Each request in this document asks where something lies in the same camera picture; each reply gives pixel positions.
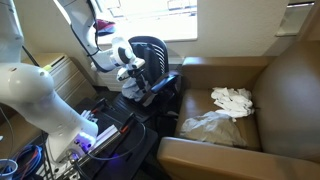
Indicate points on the yellow-green sticky note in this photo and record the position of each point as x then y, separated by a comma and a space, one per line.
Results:
47, 67

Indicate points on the white crumpled cloth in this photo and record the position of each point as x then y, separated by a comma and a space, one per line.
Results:
233, 101

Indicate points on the brown leather armchair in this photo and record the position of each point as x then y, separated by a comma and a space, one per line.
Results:
206, 160

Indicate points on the aluminium mounting rail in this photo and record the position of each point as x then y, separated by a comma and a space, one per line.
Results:
105, 136

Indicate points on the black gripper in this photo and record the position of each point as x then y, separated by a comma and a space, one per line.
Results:
139, 76

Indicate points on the light wooden dresser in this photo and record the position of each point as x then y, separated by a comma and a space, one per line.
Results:
66, 80

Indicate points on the grey-blue crumpled cloth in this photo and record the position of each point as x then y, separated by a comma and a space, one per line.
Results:
131, 93

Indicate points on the black office chair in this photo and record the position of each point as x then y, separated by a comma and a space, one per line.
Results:
160, 53

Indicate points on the black clamp with red tip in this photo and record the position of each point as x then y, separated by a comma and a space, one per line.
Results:
99, 106
128, 121

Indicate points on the white paper cup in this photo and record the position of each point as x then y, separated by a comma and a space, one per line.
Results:
8, 168

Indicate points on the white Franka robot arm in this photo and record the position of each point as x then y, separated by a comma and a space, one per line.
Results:
36, 100

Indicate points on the white wall heater unit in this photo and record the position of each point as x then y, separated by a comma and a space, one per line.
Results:
108, 80

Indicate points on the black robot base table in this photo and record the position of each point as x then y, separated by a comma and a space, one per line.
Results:
133, 146

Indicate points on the red and blue cap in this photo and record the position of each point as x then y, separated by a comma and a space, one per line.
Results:
106, 27

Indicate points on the light grey crumpled cloth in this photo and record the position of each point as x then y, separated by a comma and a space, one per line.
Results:
213, 128

